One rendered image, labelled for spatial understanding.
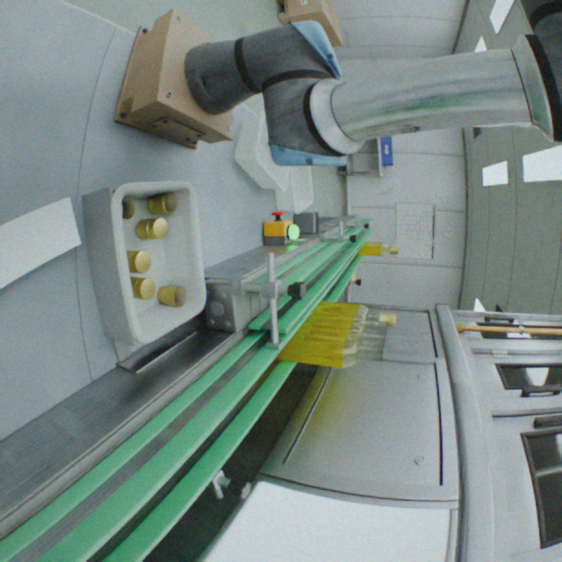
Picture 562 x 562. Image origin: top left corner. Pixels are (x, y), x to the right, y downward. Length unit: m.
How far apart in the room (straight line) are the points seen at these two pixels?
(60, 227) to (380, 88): 0.40
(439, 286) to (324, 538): 6.48
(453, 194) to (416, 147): 1.25
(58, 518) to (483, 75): 0.59
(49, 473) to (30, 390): 0.14
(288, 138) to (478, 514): 0.64
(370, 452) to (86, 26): 0.88
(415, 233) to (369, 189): 1.35
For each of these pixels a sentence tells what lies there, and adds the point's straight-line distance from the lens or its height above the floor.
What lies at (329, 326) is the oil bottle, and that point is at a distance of 0.64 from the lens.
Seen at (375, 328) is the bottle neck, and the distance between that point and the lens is 0.69.
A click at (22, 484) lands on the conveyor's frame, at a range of 0.38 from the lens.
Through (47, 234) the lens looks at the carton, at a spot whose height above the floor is 0.81.
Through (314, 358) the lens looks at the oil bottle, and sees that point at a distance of 0.60.
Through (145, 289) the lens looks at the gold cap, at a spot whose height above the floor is 0.81.
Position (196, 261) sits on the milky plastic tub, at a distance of 0.51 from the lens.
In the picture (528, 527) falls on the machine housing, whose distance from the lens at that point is 0.61.
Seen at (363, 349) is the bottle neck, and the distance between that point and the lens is 0.59.
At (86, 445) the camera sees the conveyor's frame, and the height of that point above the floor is 0.87.
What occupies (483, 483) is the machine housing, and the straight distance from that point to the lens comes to 0.57.
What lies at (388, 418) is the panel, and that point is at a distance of 0.64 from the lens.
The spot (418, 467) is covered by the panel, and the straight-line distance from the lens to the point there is 0.55.
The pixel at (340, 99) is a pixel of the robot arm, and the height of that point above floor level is 1.09.
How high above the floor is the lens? 1.15
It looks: 22 degrees down
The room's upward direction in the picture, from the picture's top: 94 degrees clockwise
